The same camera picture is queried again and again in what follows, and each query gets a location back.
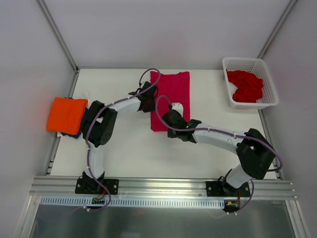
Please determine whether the magenta t shirt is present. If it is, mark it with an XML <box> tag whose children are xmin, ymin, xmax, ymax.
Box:
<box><xmin>150</xmin><ymin>71</ymin><xmax>190</xmax><ymax>132</ymax></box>

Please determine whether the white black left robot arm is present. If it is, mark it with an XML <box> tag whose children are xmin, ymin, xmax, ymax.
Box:
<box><xmin>82</xmin><ymin>81</ymin><xmax>159</xmax><ymax>193</ymax></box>

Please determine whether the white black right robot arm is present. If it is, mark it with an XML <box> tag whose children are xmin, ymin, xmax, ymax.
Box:
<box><xmin>162</xmin><ymin>110</ymin><xmax>276</xmax><ymax>196</ymax></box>

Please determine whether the folded blue t shirt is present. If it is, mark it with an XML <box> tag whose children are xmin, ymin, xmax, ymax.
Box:
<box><xmin>60</xmin><ymin>108</ymin><xmax>88</xmax><ymax>139</ymax></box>

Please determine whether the folded orange t shirt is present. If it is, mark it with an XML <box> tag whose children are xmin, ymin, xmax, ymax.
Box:
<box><xmin>46</xmin><ymin>97</ymin><xmax>88</xmax><ymax>135</ymax></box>

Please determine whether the red t shirt in basket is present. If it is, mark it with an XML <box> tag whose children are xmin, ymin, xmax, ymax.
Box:
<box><xmin>227</xmin><ymin>70</ymin><xmax>264</xmax><ymax>103</ymax></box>

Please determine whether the white plastic basket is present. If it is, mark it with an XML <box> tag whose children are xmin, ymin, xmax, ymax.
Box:
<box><xmin>222</xmin><ymin>57</ymin><xmax>279</xmax><ymax>110</ymax></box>

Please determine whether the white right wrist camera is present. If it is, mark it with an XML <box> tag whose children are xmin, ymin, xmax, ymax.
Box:
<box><xmin>171</xmin><ymin>103</ymin><xmax>184</xmax><ymax>116</ymax></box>

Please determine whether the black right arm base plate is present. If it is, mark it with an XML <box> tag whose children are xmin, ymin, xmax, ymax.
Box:
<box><xmin>205</xmin><ymin>180</ymin><xmax>251</xmax><ymax>197</ymax></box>

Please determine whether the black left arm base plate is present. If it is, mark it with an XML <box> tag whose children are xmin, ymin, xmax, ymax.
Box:
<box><xmin>75</xmin><ymin>178</ymin><xmax>119</xmax><ymax>195</ymax></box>

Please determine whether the aluminium mounting rail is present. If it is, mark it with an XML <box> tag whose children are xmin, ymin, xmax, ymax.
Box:
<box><xmin>29</xmin><ymin>176</ymin><xmax>298</xmax><ymax>200</ymax></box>

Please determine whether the white slotted cable duct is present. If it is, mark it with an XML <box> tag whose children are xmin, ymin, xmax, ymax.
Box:
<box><xmin>40</xmin><ymin>196</ymin><xmax>224</xmax><ymax>209</ymax></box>

